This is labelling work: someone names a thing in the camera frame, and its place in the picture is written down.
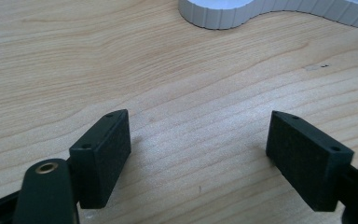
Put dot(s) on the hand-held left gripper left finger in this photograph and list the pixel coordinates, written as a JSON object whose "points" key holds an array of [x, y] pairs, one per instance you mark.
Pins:
{"points": [[101, 161]]}

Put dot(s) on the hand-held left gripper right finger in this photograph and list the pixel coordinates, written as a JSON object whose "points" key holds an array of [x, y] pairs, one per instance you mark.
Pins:
{"points": [[304, 161]]}

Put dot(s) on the white ribbed wavy tray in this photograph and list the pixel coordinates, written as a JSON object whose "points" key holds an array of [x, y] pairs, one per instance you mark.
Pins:
{"points": [[220, 14]]}

